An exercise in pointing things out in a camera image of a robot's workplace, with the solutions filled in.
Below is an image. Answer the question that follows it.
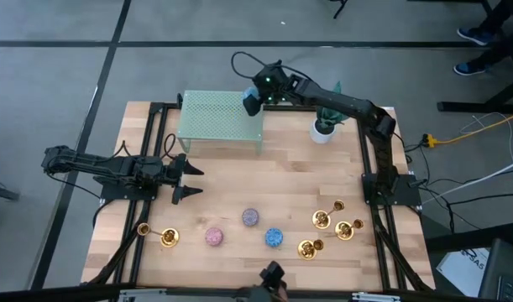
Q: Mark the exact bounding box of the blue patterned candle tin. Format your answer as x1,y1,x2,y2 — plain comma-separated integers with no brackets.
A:
264,227,285,248

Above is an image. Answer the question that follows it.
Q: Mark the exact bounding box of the black angular device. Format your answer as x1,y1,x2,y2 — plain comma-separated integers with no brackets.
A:
259,260,287,290

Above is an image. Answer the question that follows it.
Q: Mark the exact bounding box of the person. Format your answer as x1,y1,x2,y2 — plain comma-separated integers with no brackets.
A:
453,0,513,77

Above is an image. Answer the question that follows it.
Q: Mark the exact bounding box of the short gold candlestick holder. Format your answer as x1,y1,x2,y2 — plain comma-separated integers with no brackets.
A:
296,238,325,262

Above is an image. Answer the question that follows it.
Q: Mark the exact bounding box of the tallest gold candlestick holder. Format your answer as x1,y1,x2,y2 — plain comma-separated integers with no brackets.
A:
137,222,181,249

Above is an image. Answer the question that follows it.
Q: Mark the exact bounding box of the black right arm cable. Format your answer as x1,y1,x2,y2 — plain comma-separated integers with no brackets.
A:
230,50,275,81

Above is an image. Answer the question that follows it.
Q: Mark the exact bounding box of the snake plant in white pot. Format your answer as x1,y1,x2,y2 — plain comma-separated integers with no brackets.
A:
309,81,350,145

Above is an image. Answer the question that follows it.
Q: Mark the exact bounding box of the green perforated metal shelf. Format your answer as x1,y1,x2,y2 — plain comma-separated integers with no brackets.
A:
175,90,265,155

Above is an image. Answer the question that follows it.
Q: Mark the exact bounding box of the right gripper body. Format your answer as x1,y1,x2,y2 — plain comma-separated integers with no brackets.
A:
252,61,301,105

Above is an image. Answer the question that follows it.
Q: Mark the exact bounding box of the pink ball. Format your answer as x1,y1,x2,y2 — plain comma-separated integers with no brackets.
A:
204,226,224,247

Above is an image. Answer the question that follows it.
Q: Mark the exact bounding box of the white printed paper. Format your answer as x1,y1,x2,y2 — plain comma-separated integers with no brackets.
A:
435,247,491,298

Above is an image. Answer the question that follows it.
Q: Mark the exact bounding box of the black crossbar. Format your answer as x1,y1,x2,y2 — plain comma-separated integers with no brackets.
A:
0,284,513,302

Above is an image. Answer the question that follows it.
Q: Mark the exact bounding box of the grey furniture foot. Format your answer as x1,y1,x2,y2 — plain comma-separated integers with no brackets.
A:
0,175,21,202

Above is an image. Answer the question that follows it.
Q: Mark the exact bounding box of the black desk beam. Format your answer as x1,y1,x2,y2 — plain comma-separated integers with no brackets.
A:
423,221,513,253

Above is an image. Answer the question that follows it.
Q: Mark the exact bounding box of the medium gold candlestick holder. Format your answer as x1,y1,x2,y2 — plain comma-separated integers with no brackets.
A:
334,218,365,242

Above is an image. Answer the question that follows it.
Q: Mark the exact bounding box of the yellow extension cord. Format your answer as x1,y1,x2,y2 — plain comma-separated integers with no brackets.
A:
422,109,513,148

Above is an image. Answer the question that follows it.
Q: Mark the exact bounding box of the black desk leg base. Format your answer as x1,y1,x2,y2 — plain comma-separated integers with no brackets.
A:
437,0,513,114

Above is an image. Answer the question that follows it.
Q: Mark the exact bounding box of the black laptop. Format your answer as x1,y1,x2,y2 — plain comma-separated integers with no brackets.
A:
477,237,513,302

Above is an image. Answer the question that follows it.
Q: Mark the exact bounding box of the tall gold candlestick holder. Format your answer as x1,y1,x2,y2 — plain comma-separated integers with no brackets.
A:
311,200,346,230

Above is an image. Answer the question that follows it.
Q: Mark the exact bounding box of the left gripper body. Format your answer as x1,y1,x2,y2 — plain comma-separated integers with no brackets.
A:
133,153,188,206

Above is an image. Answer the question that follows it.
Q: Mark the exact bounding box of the thick white cable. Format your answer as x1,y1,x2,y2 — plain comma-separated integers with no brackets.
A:
421,157,513,206

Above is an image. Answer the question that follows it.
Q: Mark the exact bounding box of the black aluminium table frame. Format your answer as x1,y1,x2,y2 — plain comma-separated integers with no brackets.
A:
87,102,436,294

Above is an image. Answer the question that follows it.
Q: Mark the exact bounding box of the silver metal bracket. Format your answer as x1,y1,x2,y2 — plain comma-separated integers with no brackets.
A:
119,288,167,302
351,292,402,302

